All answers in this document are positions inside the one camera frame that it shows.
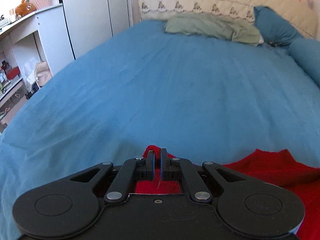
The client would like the red cloth garment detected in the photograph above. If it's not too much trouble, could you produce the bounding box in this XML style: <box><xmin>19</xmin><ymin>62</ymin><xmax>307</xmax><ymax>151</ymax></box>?
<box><xmin>134</xmin><ymin>144</ymin><xmax>320</xmax><ymax>240</ymax></box>

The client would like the dark blue rolled blanket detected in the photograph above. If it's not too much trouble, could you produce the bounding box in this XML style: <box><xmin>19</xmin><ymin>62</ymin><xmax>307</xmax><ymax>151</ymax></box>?
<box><xmin>253</xmin><ymin>6</ymin><xmax>319</xmax><ymax>85</ymax></box>

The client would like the orange plush toy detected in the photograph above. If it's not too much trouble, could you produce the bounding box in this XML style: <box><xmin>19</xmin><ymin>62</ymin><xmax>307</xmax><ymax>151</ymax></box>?
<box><xmin>15</xmin><ymin>0</ymin><xmax>36</xmax><ymax>18</ymax></box>

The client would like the pale green folded garment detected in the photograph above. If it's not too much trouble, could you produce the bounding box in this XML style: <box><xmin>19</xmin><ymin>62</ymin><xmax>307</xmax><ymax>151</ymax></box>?
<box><xmin>165</xmin><ymin>14</ymin><xmax>264</xmax><ymax>47</ymax></box>

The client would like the blue bed sheet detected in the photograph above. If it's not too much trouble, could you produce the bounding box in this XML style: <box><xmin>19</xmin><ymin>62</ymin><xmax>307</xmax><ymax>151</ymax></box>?
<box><xmin>1</xmin><ymin>21</ymin><xmax>319</xmax><ymax>239</ymax></box>

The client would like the white desk shelf unit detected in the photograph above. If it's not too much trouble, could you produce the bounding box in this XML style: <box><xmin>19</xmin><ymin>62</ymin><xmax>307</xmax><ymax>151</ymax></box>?
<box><xmin>1</xmin><ymin>4</ymin><xmax>75</xmax><ymax>131</ymax></box>

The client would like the beige bag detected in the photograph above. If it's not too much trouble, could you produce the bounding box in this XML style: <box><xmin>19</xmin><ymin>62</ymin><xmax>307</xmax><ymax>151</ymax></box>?
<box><xmin>34</xmin><ymin>61</ymin><xmax>53</xmax><ymax>88</ymax></box>

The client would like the red storage box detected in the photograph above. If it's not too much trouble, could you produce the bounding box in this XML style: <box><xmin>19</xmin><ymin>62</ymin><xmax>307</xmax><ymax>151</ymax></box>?
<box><xmin>6</xmin><ymin>67</ymin><xmax>21</xmax><ymax>80</ymax></box>

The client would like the cream quilted headboard cover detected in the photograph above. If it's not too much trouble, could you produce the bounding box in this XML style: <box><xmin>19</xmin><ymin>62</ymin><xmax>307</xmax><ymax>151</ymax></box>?
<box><xmin>139</xmin><ymin>0</ymin><xmax>318</xmax><ymax>38</ymax></box>

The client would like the white wardrobe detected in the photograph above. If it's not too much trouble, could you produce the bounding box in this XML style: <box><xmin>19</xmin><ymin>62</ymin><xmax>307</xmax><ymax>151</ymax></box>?
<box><xmin>61</xmin><ymin>0</ymin><xmax>130</xmax><ymax>59</ymax></box>

